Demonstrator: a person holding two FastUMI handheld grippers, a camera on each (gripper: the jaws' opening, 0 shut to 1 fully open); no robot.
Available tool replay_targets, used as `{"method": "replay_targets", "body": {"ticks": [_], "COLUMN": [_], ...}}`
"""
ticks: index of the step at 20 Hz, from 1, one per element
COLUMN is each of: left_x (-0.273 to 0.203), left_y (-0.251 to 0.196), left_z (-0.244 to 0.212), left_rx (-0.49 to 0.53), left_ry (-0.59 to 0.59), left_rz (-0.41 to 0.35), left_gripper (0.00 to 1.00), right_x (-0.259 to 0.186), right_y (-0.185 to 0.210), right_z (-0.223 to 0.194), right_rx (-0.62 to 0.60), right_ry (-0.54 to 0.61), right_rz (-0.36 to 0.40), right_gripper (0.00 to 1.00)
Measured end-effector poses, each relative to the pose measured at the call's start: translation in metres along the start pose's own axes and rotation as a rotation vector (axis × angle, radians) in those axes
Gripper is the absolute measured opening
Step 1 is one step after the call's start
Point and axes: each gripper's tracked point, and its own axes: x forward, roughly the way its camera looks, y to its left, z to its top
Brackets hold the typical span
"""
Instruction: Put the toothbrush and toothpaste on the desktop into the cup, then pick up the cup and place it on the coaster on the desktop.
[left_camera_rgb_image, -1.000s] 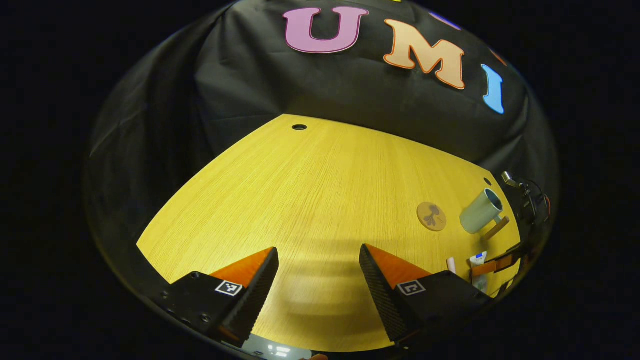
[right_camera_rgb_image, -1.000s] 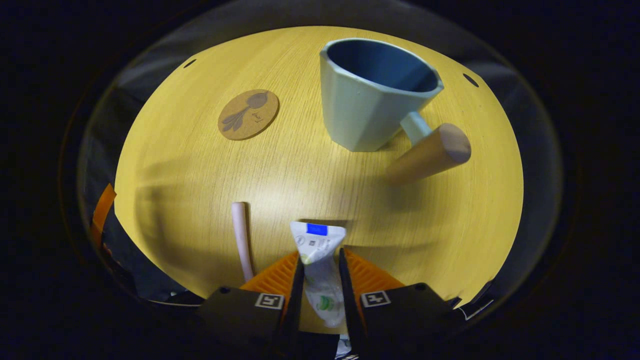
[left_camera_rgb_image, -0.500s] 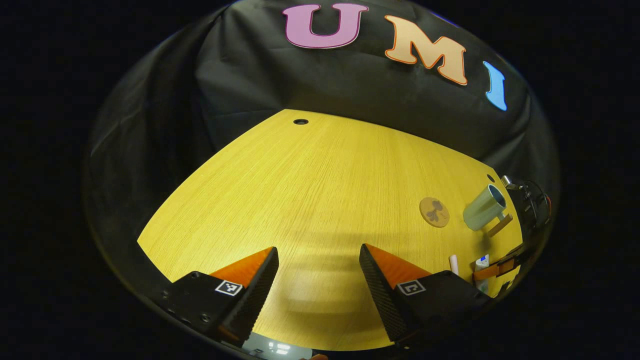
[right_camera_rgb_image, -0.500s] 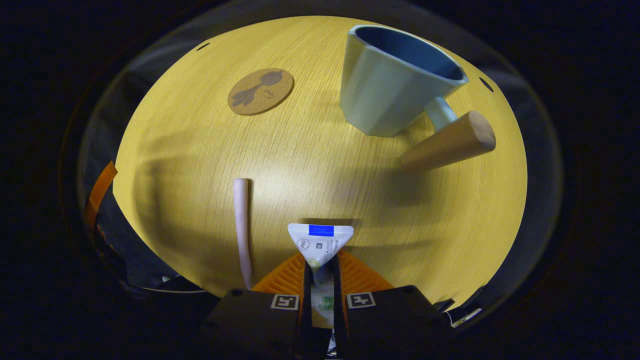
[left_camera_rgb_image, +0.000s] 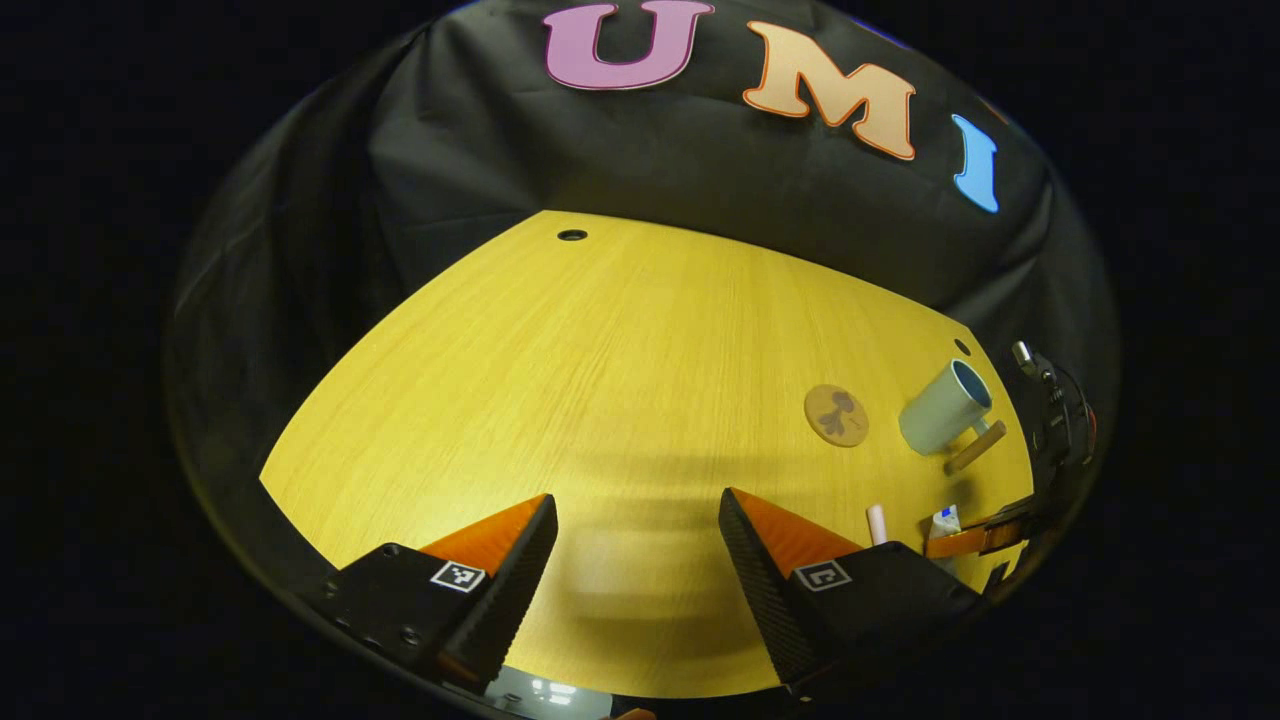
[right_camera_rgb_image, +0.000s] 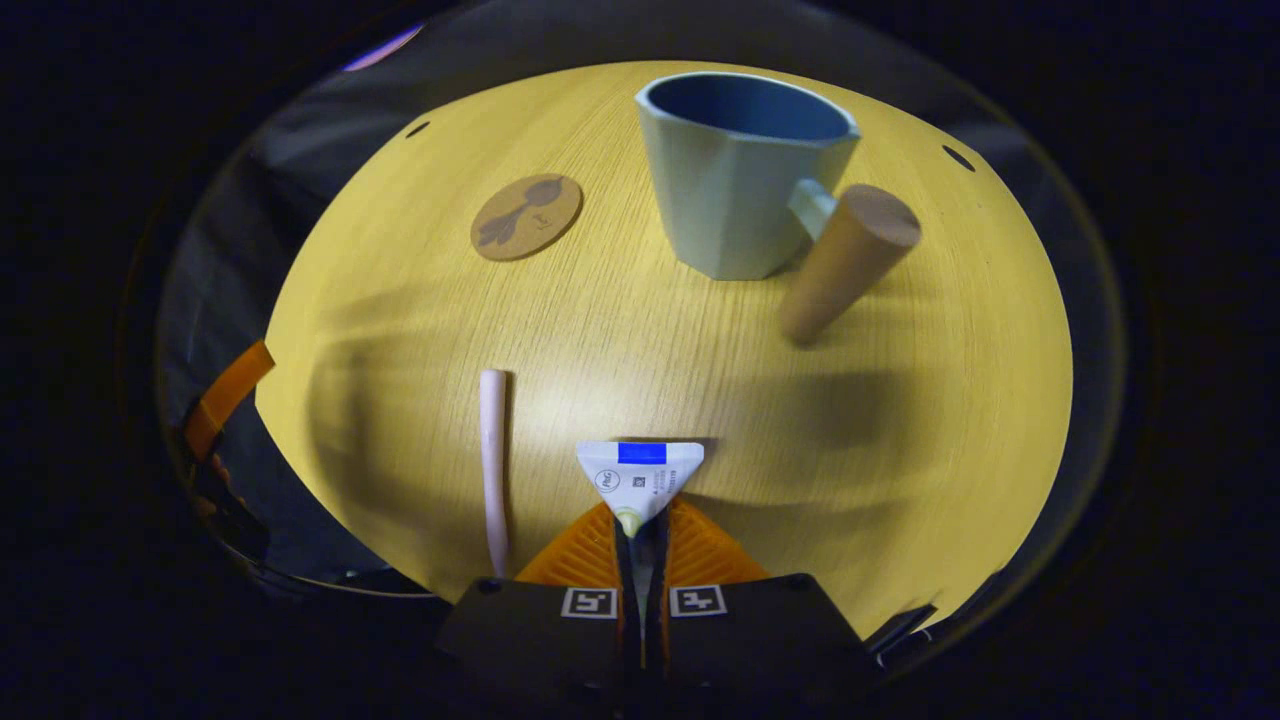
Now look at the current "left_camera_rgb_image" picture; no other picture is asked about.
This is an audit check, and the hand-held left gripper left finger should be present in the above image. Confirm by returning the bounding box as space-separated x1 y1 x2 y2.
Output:
318 493 559 693

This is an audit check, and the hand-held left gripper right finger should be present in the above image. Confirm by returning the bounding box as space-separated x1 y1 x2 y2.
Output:
717 487 983 689

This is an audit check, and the white cup with wooden handle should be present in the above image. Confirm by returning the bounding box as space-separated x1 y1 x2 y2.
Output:
898 358 1008 473

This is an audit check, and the round brown coaster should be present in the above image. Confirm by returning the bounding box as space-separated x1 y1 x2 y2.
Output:
804 384 871 448

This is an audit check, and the yellow wooden desktop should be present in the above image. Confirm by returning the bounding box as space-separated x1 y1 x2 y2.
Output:
258 210 1036 701

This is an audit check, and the black backdrop cloth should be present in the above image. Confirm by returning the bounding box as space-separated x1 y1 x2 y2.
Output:
165 0 1121 641

